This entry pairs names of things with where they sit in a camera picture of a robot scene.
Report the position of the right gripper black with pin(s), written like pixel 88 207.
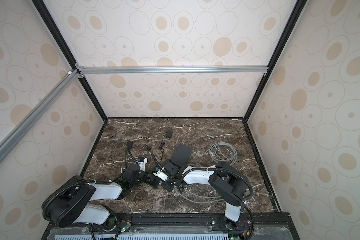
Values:
pixel 167 187

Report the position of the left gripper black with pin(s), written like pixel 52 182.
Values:
pixel 146 177

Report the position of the black power adapter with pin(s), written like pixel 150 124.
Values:
pixel 130 144
pixel 169 134

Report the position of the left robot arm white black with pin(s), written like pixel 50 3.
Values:
pixel 72 202

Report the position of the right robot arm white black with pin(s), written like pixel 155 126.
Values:
pixel 231 185

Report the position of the small circuit board with LEDs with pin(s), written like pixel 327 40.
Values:
pixel 122 226

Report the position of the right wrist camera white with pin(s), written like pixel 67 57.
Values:
pixel 161 175

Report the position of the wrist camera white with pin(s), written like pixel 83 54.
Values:
pixel 161 175
pixel 142 162

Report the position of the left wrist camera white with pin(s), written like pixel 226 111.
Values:
pixel 142 162

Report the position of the square dark grey switch box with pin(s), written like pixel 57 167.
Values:
pixel 181 155

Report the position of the horizontal aluminium rail back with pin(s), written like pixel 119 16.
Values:
pixel 182 70

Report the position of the diagonal aluminium rail left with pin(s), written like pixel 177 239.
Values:
pixel 14 137

